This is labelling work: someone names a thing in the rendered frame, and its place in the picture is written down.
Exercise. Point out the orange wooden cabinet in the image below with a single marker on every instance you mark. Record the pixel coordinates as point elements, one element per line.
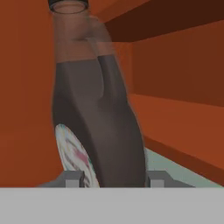
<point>180,73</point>

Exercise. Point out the dark syrup bottle with label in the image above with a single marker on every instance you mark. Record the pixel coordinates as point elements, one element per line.
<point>99,116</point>

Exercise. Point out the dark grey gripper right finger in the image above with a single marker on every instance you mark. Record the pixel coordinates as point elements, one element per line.
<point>163,180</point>

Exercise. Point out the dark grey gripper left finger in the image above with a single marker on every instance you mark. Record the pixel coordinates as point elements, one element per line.
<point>68,180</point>

